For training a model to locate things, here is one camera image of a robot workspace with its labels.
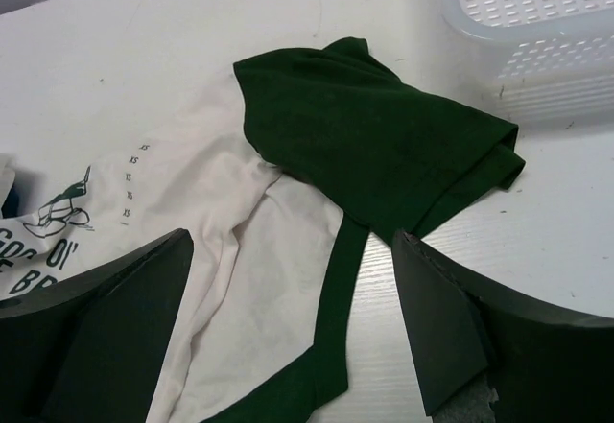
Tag white plastic basket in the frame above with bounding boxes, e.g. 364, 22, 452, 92
439, 0, 613, 125

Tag white and green t-shirt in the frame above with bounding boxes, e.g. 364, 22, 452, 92
1, 37, 525, 422

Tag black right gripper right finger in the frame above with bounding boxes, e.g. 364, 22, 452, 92
392, 231, 613, 422

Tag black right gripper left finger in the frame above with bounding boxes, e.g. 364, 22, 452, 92
1, 229, 193, 422

